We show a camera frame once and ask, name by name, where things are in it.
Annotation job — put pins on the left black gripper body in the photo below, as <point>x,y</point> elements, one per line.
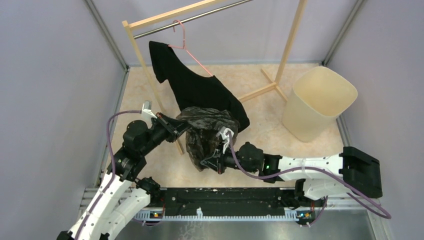
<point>170,133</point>

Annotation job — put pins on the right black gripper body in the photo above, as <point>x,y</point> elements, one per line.
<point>223,162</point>

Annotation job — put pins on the dark translucent trash bag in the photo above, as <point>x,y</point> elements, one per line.
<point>201,139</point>

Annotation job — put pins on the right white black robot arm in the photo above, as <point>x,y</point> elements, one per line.
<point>350,172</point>

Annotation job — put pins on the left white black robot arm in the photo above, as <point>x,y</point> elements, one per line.
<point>121,195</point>

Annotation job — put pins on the beige plastic trash bin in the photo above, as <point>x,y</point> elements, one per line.
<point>317,98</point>

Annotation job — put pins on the black t-shirt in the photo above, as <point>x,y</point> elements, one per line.
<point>191,89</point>

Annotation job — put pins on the metal hanging rod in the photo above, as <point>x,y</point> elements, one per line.
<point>198,16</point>

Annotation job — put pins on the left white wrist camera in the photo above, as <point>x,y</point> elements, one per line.
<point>146,111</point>

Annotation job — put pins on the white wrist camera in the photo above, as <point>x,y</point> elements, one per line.
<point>146,111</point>
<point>225,134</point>

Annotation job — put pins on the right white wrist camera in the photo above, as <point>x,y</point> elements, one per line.
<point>225,134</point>

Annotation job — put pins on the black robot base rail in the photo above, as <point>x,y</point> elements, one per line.
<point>230,202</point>

